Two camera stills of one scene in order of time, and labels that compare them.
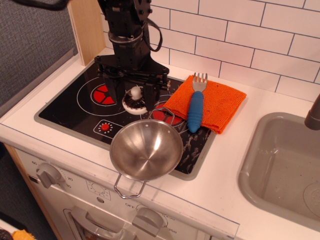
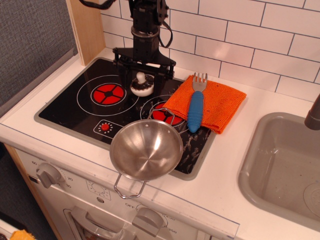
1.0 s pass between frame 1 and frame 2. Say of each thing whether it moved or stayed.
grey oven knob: stayed
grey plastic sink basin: stayed
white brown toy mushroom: moved
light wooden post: stayed
